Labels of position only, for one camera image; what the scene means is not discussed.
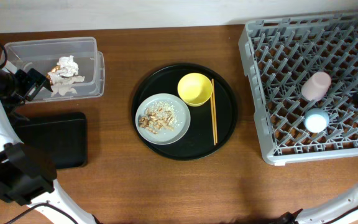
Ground white napkin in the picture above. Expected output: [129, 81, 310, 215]
[51, 55, 85, 97]

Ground light blue cup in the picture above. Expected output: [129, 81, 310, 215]
[304, 108, 329, 133]

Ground pink cup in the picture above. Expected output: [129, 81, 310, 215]
[301, 72, 331, 101]

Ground wooden chopstick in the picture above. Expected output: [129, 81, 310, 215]
[210, 79, 217, 146]
[211, 79, 218, 146]

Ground yellow bowl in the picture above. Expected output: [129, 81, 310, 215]
[177, 73, 213, 107]

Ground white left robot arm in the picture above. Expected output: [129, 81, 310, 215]
[0, 60, 99, 223]

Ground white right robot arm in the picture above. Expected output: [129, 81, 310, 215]
[271, 93, 358, 224]

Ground grey dishwasher rack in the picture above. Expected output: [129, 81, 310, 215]
[239, 12, 358, 166]

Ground clear plastic bin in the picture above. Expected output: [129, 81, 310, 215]
[4, 37, 105, 103]

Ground black rectangular tray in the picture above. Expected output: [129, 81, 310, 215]
[14, 112, 88, 169]

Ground food scraps on plate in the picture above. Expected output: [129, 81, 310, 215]
[139, 101, 177, 134]

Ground grey plate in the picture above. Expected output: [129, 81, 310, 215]
[134, 93, 191, 145]

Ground round black tray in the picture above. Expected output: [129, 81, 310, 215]
[131, 63, 238, 161]

